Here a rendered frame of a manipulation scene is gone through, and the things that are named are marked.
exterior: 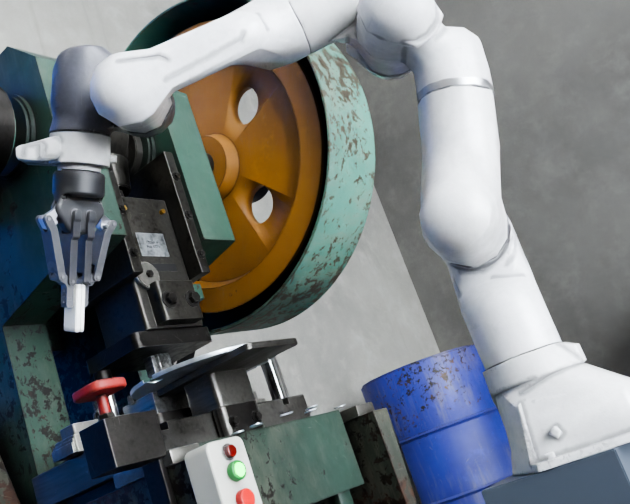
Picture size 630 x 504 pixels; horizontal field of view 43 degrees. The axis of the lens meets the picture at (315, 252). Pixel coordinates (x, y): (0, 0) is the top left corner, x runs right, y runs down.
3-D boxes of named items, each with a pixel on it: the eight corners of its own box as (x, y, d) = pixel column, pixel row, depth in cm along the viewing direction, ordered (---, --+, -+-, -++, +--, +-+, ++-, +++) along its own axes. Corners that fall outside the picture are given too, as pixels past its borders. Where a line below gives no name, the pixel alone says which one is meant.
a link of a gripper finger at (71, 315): (81, 284, 117) (77, 284, 116) (79, 332, 117) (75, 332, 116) (69, 283, 119) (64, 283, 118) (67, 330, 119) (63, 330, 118)
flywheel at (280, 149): (165, 62, 234) (164, 307, 232) (110, 46, 218) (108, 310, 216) (371, 13, 191) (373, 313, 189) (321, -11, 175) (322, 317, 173)
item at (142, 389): (212, 389, 166) (211, 386, 167) (312, 339, 151) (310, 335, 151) (99, 409, 143) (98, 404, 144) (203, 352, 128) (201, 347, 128)
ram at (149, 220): (219, 316, 156) (177, 184, 164) (161, 320, 144) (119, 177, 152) (164, 348, 165) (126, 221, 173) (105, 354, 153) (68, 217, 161)
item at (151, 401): (216, 404, 156) (209, 382, 157) (158, 415, 144) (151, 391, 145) (186, 419, 161) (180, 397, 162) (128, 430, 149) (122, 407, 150)
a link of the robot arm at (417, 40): (488, 110, 121) (476, 3, 124) (508, 65, 105) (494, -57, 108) (361, 120, 122) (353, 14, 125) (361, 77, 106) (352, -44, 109)
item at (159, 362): (176, 369, 156) (171, 352, 157) (158, 372, 152) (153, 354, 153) (166, 375, 157) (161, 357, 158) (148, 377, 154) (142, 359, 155)
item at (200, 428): (314, 421, 160) (304, 393, 162) (141, 464, 124) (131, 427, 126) (215, 463, 176) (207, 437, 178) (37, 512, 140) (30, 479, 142)
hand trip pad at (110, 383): (142, 424, 113) (128, 374, 115) (109, 431, 108) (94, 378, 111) (113, 439, 117) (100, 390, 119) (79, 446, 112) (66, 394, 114)
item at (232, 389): (322, 405, 140) (297, 334, 144) (271, 417, 129) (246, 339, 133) (227, 447, 153) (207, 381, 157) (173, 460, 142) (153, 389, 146)
